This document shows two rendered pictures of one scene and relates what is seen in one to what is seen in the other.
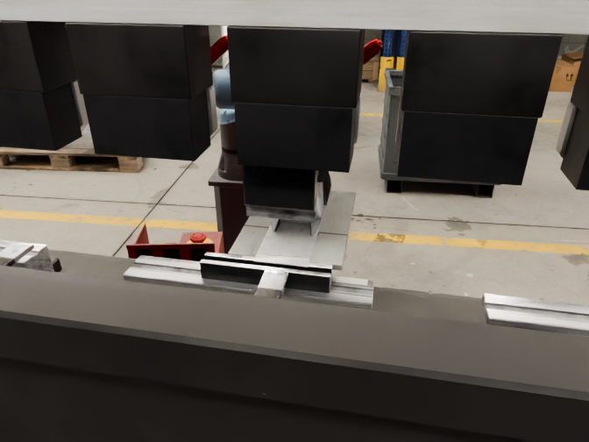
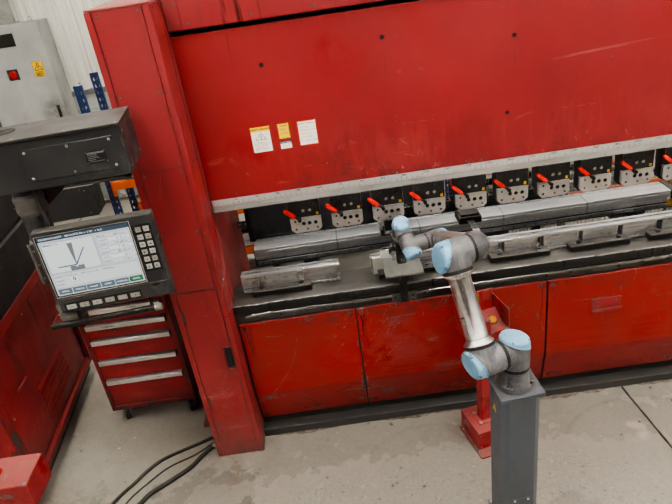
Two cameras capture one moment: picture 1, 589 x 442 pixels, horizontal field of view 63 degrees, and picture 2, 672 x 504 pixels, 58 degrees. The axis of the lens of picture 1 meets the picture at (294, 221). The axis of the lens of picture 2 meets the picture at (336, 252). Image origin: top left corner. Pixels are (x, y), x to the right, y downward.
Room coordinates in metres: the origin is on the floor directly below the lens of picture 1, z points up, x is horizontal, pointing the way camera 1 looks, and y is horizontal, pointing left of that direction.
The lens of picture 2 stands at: (3.19, -0.76, 2.44)
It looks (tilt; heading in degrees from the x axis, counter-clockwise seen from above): 28 degrees down; 170
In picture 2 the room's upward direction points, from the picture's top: 9 degrees counter-clockwise
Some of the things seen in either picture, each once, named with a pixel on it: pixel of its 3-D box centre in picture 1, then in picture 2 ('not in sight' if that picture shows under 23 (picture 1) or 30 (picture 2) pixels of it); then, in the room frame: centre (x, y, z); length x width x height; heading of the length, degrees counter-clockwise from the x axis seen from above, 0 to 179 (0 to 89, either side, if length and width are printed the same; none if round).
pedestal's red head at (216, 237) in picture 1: (180, 258); (481, 316); (1.00, 0.28, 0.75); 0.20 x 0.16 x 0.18; 92
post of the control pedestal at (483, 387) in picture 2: not in sight; (483, 375); (1.00, 0.28, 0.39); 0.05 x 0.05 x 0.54; 2
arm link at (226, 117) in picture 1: (239, 124); (513, 349); (1.50, 0.18, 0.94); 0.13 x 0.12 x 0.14; 98
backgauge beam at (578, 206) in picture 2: not in sight; (461, 223); (0.39, 0.47, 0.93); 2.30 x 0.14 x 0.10; 79
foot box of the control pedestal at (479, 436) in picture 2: not in sight; (487, 428); (1.03, 0.29, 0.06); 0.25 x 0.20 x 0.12; 2
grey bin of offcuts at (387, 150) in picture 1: (440, 131); not in sight; (3.21, -1.01, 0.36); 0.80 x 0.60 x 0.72; 83
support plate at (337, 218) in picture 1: (299, 221); (400, 261); (0.75, -0.01, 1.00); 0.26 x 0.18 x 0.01; 169
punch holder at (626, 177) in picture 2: not in sight; (633, 165); (0.83, 1.17, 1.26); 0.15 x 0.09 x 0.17; 79
